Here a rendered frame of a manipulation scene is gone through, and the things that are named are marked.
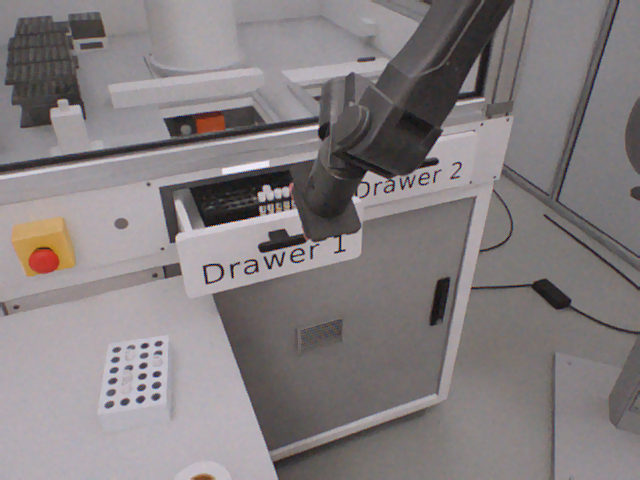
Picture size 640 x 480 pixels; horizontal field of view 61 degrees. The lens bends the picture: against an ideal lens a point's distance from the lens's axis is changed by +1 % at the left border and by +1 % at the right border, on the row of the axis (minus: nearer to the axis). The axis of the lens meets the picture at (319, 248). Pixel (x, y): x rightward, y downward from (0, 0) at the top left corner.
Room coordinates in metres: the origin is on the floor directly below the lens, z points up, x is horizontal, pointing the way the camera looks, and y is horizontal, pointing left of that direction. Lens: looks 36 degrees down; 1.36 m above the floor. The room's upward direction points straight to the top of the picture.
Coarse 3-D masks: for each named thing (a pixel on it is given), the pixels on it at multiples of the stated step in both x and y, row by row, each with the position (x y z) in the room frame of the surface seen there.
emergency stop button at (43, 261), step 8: (32, 256) 0.62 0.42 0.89; (40, 256) 0.62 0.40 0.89; (48, 256) 0.63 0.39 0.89; (56, 256) 0.64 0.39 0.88; (32, 264) 0.62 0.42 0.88; (40, 264) 0.62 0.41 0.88; (48, 264) 0.63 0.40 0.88; (56, 264) 0.63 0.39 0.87; (40, 272) 0.62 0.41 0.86; (48, 272) 0.63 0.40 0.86
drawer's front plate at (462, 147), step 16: (448, 144) 0.94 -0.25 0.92; (464, 144) 0.96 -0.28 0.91; (448, 160) 0.94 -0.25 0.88; (464, 160) 0.96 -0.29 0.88; (368, 176) 0.88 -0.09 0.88; (400, 176) 0.91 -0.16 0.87; (416, 176) 0.92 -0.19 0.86; (432, 176) 0.93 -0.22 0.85; (448, 176) 0.95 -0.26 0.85; (464, 176) 0.96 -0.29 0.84; (400, 192) 0.91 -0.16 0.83; (416, 192) 0.92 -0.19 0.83
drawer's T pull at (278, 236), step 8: (272, 232) 0.66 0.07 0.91; (280, 232) 0.66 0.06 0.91; (272, 240) 0.63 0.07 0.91; (280, 240) 0.63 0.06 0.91; (288, 240) 0.63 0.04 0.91; (296, 240) 0.64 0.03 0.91; (304, 240) 0.64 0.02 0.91; (264, 248) 0.62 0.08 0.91; (272, 248) 0.62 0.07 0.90; (280, 248) 0.63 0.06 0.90
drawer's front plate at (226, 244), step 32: (224, 224) 0.65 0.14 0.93; (256, 224) 0.65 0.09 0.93; (288, 224) 0.67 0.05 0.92; (192, 256) 0.62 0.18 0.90; (224, 256) 0.63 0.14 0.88; (256, 256) 0.65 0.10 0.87; (288, 256) 0.67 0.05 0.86; (320, 256) 0.69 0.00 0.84; (352, 256) 0.71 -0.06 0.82; (192, 288) 0.61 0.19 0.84; (224, 288) 0.63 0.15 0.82
